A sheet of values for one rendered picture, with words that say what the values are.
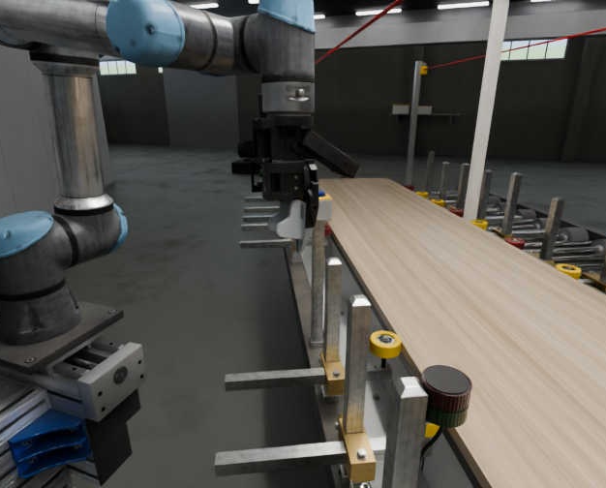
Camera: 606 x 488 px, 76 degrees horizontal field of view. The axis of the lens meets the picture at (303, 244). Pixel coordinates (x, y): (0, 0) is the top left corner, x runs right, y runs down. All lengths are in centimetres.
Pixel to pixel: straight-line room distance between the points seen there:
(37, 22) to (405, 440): 72
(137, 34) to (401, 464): 60
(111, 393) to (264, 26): 71
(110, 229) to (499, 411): 90
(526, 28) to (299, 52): 1001
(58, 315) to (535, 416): 96
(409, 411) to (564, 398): 55
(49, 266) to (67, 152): 23
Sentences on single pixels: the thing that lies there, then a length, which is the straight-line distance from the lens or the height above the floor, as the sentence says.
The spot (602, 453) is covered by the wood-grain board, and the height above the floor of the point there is 90.
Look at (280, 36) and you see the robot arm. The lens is 57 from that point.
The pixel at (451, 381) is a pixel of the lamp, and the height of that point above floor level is 115.
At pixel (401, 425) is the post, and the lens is 55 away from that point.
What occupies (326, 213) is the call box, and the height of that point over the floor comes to 117.
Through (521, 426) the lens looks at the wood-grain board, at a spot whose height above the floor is 90.
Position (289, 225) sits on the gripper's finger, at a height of 130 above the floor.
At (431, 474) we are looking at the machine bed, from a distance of 111.
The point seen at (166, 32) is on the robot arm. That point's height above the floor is 155.
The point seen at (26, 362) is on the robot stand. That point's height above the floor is 104.
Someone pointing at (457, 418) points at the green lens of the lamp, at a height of 111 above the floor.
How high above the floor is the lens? 147
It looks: 19 degrees down
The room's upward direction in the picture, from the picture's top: straight up
